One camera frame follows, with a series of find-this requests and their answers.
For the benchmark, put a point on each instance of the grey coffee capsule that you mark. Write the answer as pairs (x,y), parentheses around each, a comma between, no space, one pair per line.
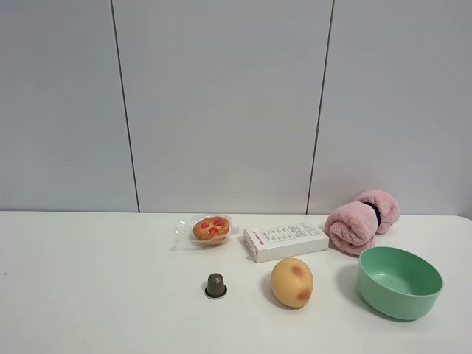
(215,286)

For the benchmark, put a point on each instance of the wrapped fruit tart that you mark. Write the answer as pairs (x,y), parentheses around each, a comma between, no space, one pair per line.
(204,231)

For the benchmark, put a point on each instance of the white cardboard box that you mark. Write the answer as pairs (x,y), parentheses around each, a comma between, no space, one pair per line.
(276,243)

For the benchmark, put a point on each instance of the yellow potato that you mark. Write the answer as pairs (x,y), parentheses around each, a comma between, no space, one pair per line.
(292,282)

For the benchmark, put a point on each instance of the rolled pink towel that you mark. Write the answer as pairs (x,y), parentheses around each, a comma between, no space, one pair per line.
(352,228)

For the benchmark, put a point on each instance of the green plastic bowl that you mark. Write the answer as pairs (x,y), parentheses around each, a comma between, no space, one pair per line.
(397,283)

